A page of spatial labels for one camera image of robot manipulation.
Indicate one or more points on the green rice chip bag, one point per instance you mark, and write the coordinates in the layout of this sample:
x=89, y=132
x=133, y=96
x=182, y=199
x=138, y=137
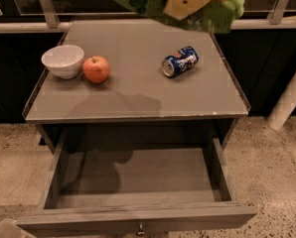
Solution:
x=215, y=17

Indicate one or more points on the grey cabinet with glass top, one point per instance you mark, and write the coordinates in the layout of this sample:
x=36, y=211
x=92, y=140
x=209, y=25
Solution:
x=137, y=89

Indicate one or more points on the grey open top drawer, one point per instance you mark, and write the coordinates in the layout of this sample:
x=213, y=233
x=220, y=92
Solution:
x=110, y=192

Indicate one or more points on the brass drawer knob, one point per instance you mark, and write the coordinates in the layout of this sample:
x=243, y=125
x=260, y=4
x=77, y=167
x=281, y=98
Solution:
x=140, y=232

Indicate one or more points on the blue soda can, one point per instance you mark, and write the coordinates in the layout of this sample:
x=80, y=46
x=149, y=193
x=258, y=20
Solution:
x=182, y=60

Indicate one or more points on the red apple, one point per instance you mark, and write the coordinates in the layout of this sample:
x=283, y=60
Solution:
x=96, y=69

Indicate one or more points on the white ceramic bowl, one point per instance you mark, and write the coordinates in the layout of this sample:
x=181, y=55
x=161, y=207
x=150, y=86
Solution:
x=63, y=61

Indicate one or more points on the translucent plastic bin corner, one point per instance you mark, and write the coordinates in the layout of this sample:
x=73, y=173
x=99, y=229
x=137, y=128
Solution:
x=9, y=229

